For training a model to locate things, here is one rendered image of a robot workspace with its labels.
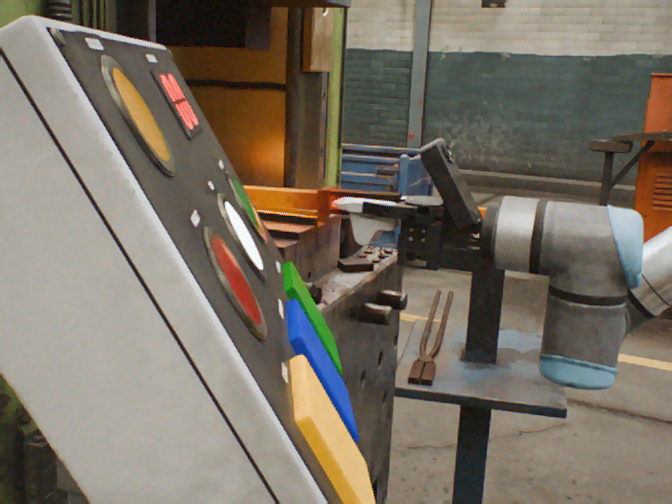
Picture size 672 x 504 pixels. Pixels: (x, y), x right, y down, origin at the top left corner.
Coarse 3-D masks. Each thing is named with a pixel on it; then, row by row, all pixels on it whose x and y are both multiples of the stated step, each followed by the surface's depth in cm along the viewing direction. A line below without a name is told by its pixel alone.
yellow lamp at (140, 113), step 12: (120, 72) 33; (120, 84) 32; (132, 96) 33; (132, 108) 32; (144, 108) 34; (144, 120) 32; (144, 132) 32; (156, 132) 34; (156, 144) 33; (168, 156) 34
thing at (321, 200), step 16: (256, 192) 104; (272, 192) 103; (288, 192) 102; (304, 192) 102; (320, 192) 100; (336, 192) 100; (352, 192) 99; (368, 192) 99; (384, 192) 100; (304, 208) 102; (320, 208) 100; (336, 208) 101
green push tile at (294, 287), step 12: (288, 264) 59; (288, 276) 55; (288, 288) 53; (300, 288) 55; (300, 300) 53; (312, 300) 60; (312, 312) 55; (312, 324) 53; (324, 324) 59; (324, 336) 55; (336, 348) 58; (336, 360) 54
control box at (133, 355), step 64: (0, 64) 26; (64, 64) 26; (128, 64) 38; (0, 128) 26; (64, 128) 26; (128, 128) 30; (192, 128) 47; (0, 192) 27; (64, 192) 27; (128, 192) 27; (192, 192) 37; (0, 256) 27; (64, 256) 27; (128, 256) 28; (192, 256) 30; (0, 320) 28; (64, 320) 28; (128, 320) 28; (192, 320) 28; (64, 384) 29; (128, 384) 29; (192, 384) 29; (256, 384) 30; (64, 448) 29; (128, 448) 29; (192, 448) 30; (256, 448) 30
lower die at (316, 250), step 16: (288, 208) 106; (272, 224) 100; (288, 224) 100; (304, 224) 101; (336, 224) 108; (288, 240) 96; (304, 240) 98; (320, 240) 103; (336, 240) 109; (288, 256) 93; (304, 256) 98; (320, 256) 104; (336, 256) 110; (304, 272) 99; (320, 272) 105
